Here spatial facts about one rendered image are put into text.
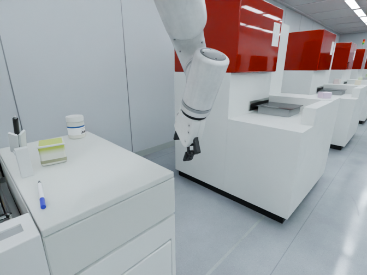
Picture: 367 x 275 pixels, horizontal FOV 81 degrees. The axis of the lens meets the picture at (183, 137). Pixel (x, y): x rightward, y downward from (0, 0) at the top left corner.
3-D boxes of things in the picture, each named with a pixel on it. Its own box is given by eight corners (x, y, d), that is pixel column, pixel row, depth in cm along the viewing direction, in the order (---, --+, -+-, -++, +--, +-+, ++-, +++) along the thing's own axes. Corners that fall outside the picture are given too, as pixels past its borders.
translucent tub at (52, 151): (41, 159, 73) (36, 140, 71) (66, 154, 77) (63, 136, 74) (41, 167, 67) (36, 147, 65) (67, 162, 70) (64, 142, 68)
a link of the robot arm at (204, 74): (179, 89, 60) (185, 109, 53) (190, 41, 51) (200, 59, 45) (207, 91, 62) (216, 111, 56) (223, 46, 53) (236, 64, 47)
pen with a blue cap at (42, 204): (36, 180, 57) (40, 206, 46) (41, 179, 58) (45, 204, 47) (37, 183, 58) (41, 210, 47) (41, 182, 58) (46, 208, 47)
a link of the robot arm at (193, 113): (177, 91, 59) (175, 100, 61) (189, 112, 53) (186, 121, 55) (204, 90, 62) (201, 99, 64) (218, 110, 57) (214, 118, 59)
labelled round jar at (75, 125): (66, 136, 96) (62, 115, 94) (82, 133, 101) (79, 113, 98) (72, 140, 92) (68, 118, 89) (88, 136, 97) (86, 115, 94)
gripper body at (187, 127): (176, 96, 61) (170, 126, 68) (190, 120, 54) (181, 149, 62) (200, 96, 64) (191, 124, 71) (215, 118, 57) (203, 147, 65)
